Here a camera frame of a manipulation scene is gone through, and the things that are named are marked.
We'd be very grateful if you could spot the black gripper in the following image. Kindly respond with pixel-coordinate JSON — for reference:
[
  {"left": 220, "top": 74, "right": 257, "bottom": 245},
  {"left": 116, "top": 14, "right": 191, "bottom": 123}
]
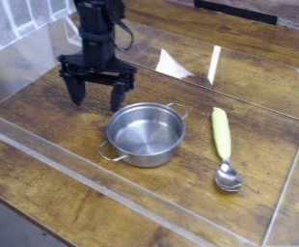
[{"left": 57, "top": 32, "right": 136, "bottom": 112}]

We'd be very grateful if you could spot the small steel pot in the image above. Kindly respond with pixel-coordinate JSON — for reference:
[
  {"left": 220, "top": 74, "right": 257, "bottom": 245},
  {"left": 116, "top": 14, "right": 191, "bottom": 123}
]
[{"left": 97, "top": 102, "right": 188, "bottom": 168}]

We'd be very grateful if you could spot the green handled metal spoon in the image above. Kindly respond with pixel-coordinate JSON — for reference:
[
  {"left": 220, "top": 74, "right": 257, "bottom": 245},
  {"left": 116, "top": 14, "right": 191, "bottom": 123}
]
[{"left": 211, "top": 107, "right": 243, "bottom": 192}]

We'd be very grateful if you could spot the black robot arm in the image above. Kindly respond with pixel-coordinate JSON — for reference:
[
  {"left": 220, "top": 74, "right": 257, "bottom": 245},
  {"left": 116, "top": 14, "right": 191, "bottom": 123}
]
[{"left": 57, "top": 0, "right": 136, "bottom": 112}]

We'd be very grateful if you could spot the black bar in background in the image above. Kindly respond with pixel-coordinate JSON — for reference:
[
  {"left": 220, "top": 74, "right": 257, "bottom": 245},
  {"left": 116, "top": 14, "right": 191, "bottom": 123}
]
[{"left": 193, "top": 0, "right": 279, "bottom": 25}]

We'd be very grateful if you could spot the clear acrylic enclosure wall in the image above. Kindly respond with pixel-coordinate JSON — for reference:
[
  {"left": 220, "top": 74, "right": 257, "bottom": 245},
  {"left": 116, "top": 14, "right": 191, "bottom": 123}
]
[{"left": 0, "top": 0, "right": 299, "bottom": 247}]

